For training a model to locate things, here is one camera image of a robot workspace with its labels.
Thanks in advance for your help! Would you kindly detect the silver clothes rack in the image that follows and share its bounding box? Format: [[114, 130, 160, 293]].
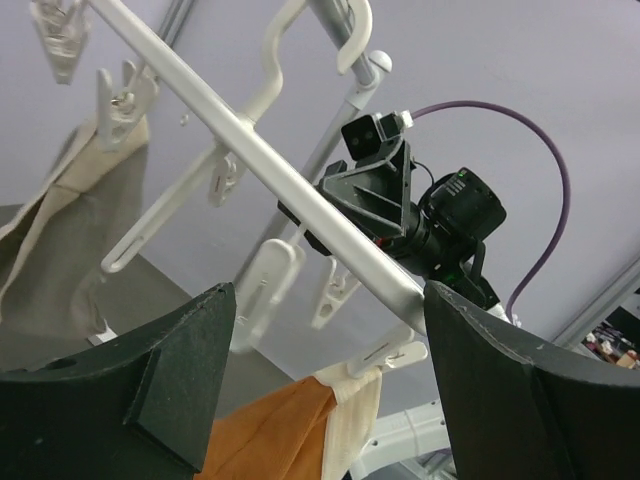
[[234, 1, 392, 285]]

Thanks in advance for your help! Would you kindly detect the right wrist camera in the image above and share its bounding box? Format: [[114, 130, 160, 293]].
[[341, 110, 414, 161]]

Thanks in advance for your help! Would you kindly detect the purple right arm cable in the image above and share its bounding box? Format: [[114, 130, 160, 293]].
[[412, 100, 572, 314]]

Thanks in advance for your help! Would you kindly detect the grey beige sock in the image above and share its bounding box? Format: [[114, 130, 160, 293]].
[[1, 119, 150, 340]]

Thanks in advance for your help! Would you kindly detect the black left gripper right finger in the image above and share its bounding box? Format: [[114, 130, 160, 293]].
[[423, 281, 639, 479]]

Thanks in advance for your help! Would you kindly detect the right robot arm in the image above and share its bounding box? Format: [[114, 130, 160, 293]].
[[315, 140, 506, 310]]

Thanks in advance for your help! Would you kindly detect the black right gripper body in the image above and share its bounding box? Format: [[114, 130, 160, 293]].
[[277, 142, 416, 261]]

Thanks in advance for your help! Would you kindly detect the white plastic clip hanger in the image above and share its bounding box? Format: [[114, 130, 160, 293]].
[[30, 1, 428, 378]]

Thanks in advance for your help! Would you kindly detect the orange beige sock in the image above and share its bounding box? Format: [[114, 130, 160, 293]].
[[195, 363, 382, 480]]

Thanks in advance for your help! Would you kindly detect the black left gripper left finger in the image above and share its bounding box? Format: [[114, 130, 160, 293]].
[[1, 283, 236, 479]]

